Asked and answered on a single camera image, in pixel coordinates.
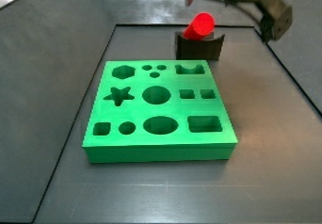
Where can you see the red cylinder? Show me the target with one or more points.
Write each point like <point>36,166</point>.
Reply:
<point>200,27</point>

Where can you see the green foam shape-sorter block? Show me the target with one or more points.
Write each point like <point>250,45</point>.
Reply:
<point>158,112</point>

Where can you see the black curved cradle stand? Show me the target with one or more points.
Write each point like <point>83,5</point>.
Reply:
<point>206,49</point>

